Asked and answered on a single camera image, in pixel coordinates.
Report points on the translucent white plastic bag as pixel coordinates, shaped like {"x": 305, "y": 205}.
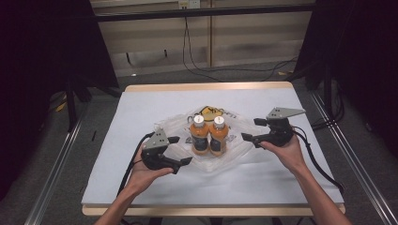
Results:
{"x": 219, "y": 164}

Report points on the white wall socket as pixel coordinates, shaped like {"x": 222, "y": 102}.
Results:
{"x": 189, "y": 3}

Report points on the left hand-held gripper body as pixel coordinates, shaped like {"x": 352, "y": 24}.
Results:
{"x": 156, "y": 142}

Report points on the black metal stand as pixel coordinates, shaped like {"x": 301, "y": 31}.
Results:
{"x": 70, "y": 106}
{"x": 327, "y": 90}

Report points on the person's left hand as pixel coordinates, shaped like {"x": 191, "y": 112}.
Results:
{"x": 142, "y": 178}

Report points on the orange juice bottle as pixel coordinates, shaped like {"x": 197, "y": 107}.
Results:
{"x": 218, "y": 139}
{"x": 199, "y": 137}

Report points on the black curtain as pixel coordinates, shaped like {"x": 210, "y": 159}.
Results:
{"x": 359, "y": 47}
{"x": 37, "y": 62}

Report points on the aluminium floor rail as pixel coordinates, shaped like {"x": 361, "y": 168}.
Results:
{"x": 353, "y": 156}
{"x": 53, "y": 175}

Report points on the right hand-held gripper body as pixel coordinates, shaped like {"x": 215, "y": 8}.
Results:
{"x": 278, "y": 131}

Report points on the person's right hand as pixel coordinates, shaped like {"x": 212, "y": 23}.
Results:
{"x": 291, "y": 156}

